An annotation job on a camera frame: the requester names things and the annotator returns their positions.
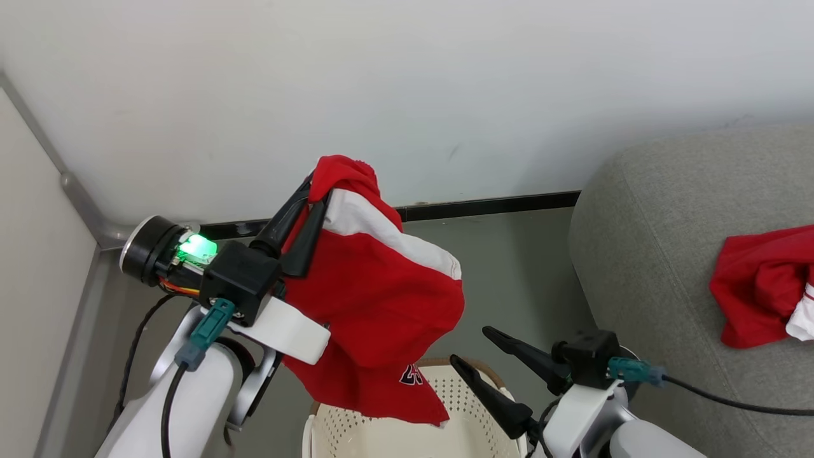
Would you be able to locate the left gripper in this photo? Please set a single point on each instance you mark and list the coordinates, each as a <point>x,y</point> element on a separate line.
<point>156,251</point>

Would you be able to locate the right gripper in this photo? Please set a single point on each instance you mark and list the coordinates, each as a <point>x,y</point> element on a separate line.
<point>579,420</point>

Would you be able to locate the red and white shirt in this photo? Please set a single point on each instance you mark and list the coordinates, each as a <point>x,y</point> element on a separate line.
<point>369,292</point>

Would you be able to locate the red jersey white trim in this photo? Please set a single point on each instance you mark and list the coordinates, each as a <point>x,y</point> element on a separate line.
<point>757,280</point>

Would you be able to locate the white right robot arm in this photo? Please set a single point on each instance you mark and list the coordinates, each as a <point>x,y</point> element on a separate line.
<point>648,442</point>

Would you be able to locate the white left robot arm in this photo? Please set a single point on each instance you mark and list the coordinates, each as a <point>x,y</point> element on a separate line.
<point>203,407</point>

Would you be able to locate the cream perforated laundry basket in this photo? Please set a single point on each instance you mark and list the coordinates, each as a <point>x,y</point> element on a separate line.
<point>381,439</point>

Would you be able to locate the black baseboard strip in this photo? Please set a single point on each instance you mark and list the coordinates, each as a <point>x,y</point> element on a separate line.
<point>496,205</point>

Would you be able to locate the grey metal corner trim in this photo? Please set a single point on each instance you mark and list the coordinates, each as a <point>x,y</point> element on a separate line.
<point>82,200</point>

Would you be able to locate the grey fabric sofa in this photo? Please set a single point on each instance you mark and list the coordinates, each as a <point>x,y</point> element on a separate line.
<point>668,222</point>

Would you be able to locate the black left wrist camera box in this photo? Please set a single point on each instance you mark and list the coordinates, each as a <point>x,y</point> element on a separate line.
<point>238,277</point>

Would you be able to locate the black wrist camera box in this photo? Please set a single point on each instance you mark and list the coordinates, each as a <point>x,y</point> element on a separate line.
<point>238,277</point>
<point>585,356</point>

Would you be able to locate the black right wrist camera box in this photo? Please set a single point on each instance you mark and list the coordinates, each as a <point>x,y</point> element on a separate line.
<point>585,356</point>

